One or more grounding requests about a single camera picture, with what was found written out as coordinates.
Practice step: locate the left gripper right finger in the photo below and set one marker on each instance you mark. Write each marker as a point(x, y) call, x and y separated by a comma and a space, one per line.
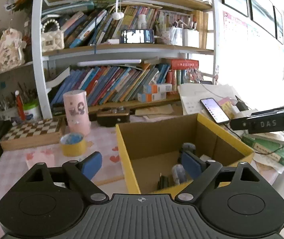
point(203, 174)

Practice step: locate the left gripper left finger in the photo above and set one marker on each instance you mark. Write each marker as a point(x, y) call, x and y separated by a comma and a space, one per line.
point(79, 174)

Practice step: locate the yellow tape roll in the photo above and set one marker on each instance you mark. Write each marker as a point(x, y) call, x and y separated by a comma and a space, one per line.
point(73, 144)

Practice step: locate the pink checkered tablecloth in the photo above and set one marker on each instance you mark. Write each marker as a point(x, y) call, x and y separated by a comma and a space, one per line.
point(35, 202)

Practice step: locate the yellow cardboard box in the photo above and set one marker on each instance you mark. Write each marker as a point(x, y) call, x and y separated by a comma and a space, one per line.
point(150, 149)

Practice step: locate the dark brown small box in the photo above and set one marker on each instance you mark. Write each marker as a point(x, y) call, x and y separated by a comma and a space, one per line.
point(110, 116)

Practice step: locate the black smartphone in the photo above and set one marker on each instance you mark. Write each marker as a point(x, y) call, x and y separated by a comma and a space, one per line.
point(215, 111)

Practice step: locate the pink cylindrical container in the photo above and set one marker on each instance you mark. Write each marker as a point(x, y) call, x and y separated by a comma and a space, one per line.
point(75, 105)

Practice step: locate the wooden chess board box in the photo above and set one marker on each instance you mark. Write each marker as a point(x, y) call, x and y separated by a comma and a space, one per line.
point(28, 135)

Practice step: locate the white green-lid jar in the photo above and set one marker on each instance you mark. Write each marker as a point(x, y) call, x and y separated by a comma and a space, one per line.
point(32, 111)

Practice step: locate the red white marker pen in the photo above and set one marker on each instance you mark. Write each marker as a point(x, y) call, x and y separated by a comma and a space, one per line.
point(19, 105)

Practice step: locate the orange white small box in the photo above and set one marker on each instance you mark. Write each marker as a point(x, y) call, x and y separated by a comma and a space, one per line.
point(157, 88)

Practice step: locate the red book box set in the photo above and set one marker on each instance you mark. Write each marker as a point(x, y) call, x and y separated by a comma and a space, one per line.
point(183, 64)

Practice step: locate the white pen holder cup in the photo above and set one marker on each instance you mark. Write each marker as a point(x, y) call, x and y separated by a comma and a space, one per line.
point(190, 38)

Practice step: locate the white quilted pearl handbag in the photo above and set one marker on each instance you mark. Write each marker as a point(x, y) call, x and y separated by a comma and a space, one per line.
point(52, 40)

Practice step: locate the floral decorative bag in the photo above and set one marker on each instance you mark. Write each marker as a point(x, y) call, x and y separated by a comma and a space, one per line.
point(11, 49)

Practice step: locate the blue rectangular tin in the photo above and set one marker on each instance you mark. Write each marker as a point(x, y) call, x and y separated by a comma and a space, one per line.
point(137, 36)

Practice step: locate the white bookshelf frame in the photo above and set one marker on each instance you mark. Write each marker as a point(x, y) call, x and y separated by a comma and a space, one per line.
point(46, 64)

